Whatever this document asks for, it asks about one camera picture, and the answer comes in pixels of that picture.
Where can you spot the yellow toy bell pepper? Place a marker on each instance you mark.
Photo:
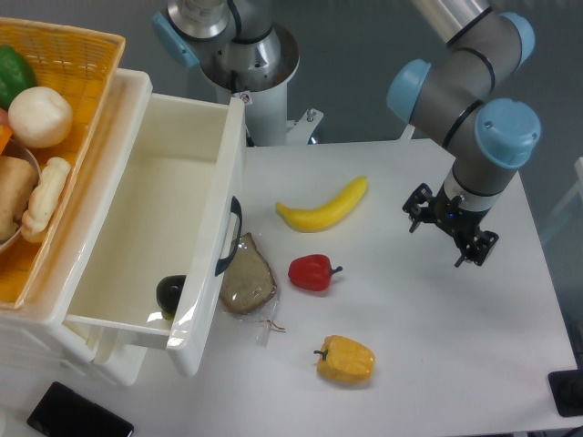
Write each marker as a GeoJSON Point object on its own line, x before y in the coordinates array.
{"type": "Point", "coordinates": [345, 360]}

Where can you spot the black device at edge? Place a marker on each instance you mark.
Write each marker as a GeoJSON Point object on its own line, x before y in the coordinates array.
{"type": "Point", "coordinates": [566, 388]}

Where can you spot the bread slice in plastic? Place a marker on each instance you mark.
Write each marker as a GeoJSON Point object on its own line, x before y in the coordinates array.
{"type": "Point", "coordinates": [250, 291]}

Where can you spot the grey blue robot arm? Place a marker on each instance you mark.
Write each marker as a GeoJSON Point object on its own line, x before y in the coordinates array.
{"type": "Point", "coordinates": [490, 140]}

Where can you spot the beige toy pastry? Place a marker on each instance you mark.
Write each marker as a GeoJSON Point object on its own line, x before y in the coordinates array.
{"type": "Point", "coordinates": [44, 198]}

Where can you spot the orange woven basket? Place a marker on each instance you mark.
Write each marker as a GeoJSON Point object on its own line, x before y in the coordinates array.
{"type": "Point", "coordinates": [79, 64]}

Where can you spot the white drawer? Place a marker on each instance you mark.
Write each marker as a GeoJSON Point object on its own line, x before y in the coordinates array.
{"type": "Point", "coordinates": [176, 211]}

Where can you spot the black smartphone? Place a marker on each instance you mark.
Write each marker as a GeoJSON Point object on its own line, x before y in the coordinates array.
{"type": "Point", "coordinates": [63, 412]}

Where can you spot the brown toy bread roll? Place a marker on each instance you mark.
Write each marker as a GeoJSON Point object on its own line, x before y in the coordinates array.
{"type": "Point", "coordinates": [18, 179]}

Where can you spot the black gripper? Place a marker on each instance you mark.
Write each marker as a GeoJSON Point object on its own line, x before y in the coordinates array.
{"type": "Point", "coordinates": [462, 225]}

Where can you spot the green toy pepper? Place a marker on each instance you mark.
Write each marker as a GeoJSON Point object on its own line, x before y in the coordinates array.
{"type": "Point", "coordinates": [17, 75]}

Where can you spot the grey bowl in basket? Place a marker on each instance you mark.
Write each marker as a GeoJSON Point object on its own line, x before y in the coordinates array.
{"type": "Point", "coordinates": [15, 150]}

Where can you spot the red toy bell pepper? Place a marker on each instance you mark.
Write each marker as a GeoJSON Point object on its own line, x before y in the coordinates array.
{"type": "Point", "coordinates": [312, 272]}

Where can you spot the white round toy bun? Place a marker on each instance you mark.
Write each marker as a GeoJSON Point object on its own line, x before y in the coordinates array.
{"type": "Point", "coordinates": [40, 117]}

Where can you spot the yellow toy banana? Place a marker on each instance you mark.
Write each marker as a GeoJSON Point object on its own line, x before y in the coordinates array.
{"type": "Point", "coordinates": [309, 220]}

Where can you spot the white drawer cabinet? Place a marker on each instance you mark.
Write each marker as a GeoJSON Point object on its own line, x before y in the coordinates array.
{"type": "Point", "coordinates": [38, 336]}

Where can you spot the orange toy carrot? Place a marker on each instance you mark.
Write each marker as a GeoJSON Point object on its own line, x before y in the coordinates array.
{"type": "Point", "coordinates": [5, 135]}

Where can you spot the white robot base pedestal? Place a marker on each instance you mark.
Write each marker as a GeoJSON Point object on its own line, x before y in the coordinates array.
{"type": "Point", "coordinates": [258, 74]}

